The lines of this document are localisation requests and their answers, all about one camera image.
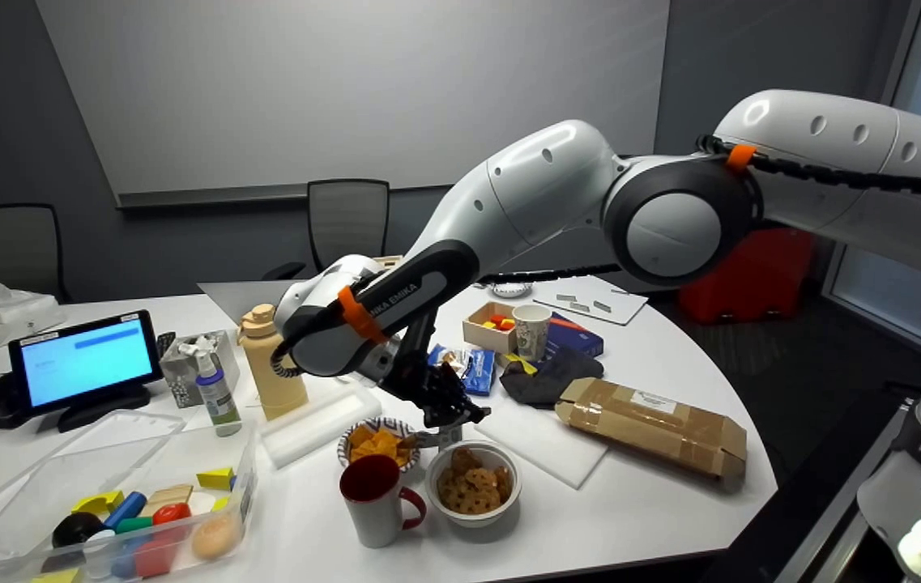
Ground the white mug with red inside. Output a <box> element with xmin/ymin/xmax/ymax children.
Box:
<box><xmin>339</xmin><ymin>453</ymin><xmax>429</xmax><ymax>550</ymax></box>

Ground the peach toy egg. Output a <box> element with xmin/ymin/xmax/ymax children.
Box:
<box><xmin>190</xmin><ymin>515</ymin><xmax>241</xmax><ymax>562</ymax></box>

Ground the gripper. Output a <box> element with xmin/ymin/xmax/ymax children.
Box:
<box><xmin>383</xmin><ymin>340</ymin><xmax>492</xmax><ymax>432</ymax></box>

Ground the patterned bowl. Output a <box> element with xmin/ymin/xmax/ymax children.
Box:
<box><xmin>337</xmin><ymin>417</ymin><xmax>423</xmax><ymax>473</ymax></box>

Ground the red bin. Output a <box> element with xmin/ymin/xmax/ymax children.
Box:
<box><xmin>676</xmin><ymin>226</ymin><xmax>819</xmax><ymax>326</ymax></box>

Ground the brown cardboard box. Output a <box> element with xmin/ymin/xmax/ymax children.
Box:
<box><xmin>553</xmin><ymin>376</ymin><xmax>750</xmax><ymax>492</ymax></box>

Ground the white mat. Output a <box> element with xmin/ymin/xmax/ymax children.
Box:
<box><xmin>471</xmin><ymin>397</ymin><xmax>609</xmax><ymax>491</ymax></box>

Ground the wooden toy block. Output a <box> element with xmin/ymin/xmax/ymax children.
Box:
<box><xmin>138</xmin><ymin>484</ymin><xmax>196</xmax><ymax>517</ymax></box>

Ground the small wooden box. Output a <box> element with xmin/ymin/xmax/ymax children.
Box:
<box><xmin>462</xmin><ymin>300</ymin><xmax>520</xmax><ymax>355</ymax></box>

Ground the white spray bottle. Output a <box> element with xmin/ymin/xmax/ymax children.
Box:
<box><xmin>188</xmin><ymin>336</ymin><xmax>244</xmax><ymax>438</ymax></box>

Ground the clear plastic bin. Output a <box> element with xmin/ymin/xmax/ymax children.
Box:
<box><xmin>0</xmin><ymin>421</ymin><xmax>259</xmax><ymax>583</ymax></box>

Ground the silver metal spatula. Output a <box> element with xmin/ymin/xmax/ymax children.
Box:
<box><xmin>414</xmin><ymin>426</ymin><xmax>463</xmax><ymax>451</ymax></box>

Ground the blue snack packet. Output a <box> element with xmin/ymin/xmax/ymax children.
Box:
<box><xmin>427</xmin><ymin>343</ymin><xmax>498</xmax><ymax>398</ymax></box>

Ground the blue toy cylinder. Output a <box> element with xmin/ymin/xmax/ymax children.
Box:
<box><xmin>103</xmin><ymin>492</ymin><xmax>148</xmax><ymax>532</ymax></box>

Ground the glass door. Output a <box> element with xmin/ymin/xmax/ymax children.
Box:
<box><xmin>821</xmin><ymin>0</ymin><xmax>921</xmax><ymax>351</ymax></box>

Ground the grey office chair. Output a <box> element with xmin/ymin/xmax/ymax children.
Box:
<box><xmin>261</xmin><ymin>178</ymin><xmax>393</xmax><ymax>283</ymax></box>
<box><xmin>0</xmin><ymin>202</ymin><xmax>73</xmax><ymax>305</ymax></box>

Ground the white paper sheet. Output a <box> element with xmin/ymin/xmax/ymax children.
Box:
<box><xmin>532</xmin><ymin>274</ymin><xmax>650</xmax><ymax>327</ymax></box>

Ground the patterned tissue box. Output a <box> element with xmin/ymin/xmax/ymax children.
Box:
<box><xmin>159</xmin><ymin>330</ymin><xmax>241</xmax><ymax>409</ymax></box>

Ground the heap of orange chips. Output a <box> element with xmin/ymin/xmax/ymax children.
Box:
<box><xmin>346</xmin><ymin>426</ymin><xmax>418</xmax><ymax>469</ymax></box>

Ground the blue flat box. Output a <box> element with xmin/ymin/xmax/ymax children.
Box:
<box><xmin>544</xmin><ymin>311</ymin><xmax>606</xmax><ymax>360</ymax></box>

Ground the black cloth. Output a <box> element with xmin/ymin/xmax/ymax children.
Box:
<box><xmin>498</xmin><ymin>346</ymin><xmax>606</xmax><ymax>409</ymax></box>

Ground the tan water bottle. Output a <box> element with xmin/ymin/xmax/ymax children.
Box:
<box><xmin>237</xmin><ymin>304</ymin><xmax>310</xmax><ymax>422</ymax></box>

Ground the tablet screen on stand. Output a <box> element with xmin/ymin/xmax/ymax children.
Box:
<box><xmin>8</xmin><ymin>309</ymin><xmax>164</xmax><ymax>433</ymax></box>

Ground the black toy ball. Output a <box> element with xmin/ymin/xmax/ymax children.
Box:
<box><xmin>50</xmin><ymin>512</ymin><xmax>109</xmax><ymax>551</ymax></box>

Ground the white bowl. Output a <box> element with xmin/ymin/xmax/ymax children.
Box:
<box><xmin>425</xmin><ymin>441</ymin><xmax>522</xmax><ymax>529</ymax></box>

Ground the white foam tray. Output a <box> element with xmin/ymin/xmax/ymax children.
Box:
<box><xmin>258</xmin><ymin>379</ymin><xmax>384</xmax><ymax>470</ymax></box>

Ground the paper cup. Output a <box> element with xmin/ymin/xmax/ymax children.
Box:
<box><xmin>511</xmin><ymin>303</ymin><xmax>554</xmax><ymax>364</ymax></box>

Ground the red toy block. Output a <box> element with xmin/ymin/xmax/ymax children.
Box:
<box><xmin>133</xmin><ymin>526</ymin><xmax>183</xmax><ymax>579</ymax></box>

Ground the blue toy block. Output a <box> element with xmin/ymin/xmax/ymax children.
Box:
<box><xmin>83</xmin><ymin>530</ymin><xmax>138</xmax><ymax>581</ymax></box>

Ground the whiteboard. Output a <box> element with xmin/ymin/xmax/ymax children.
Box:
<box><xmin>34</xmin><ymin>0</ymin><xmax>672</xmax><ymax>211</ymax></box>

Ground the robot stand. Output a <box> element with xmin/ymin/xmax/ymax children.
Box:
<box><xmin>774</xmin><ymin>395</ymin><xmax>921</xmax><ymax>583</ymax></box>

